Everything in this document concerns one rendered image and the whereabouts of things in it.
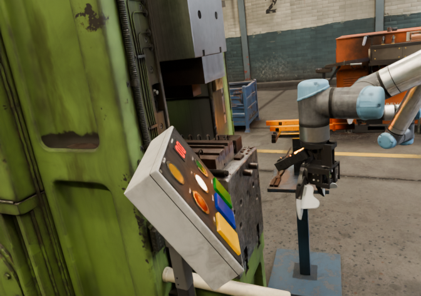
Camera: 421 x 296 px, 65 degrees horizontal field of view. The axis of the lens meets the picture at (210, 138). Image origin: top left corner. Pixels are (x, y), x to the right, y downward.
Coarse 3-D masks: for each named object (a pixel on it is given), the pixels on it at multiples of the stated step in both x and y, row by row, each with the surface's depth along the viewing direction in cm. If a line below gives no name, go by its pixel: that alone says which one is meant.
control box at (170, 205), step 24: (168, 144) 76; (144, 168) 67; (168, 168) 65; (192, 168) 81; (144, 192) 61; (168, 192) 61; (192, 192) 69; (144, 216) 62; (168, 216) 62; (192, 216) 62; (168, 240) 64; (192, 240) 64; (216, 240) 64; (192, 264) 65; (216, 264) 66; (240, 264) 66; (216, 288) 67
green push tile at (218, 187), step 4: (216, 180) 92; (216, 184) 89; (220, 184) 93; (216, 188) 86; (220, 188) 89; (224, 188) 94; (216, 192) 87; (220, 192) 87; (224, 192) 91; (224, 196) 88; (228, 196) 92; (224, 200) 87; (228, 200) 89; (228, 204) 88
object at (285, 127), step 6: (270, 126) 177; (276, 126) 176; (282, 126) 174; (288, 126) 173; (294, 126) 172; (330, 126) 166; (336, 126) 166; (342, 126) 165; (348, 126) 164; (354, 126) 163
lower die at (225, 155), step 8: (232, 144) 143; (200, 152) 133; (208, 152) 131; (216, 152) 130; (224, 152) 134; (232, 152) 143; (208, 160) 127; (216, 160) 127; (224, 160) 134; (208, 168) 128; (216, 168) 127
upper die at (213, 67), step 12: (180, 60) 118; (192, 60) 117; (204, 60) 117; (216, 60) 126; (168, 72) 122; (180, 72) 120; (192, 72) 118; (204, 72) 117; (216, 72) 126; (168, 84) 124; (180, 84) 122
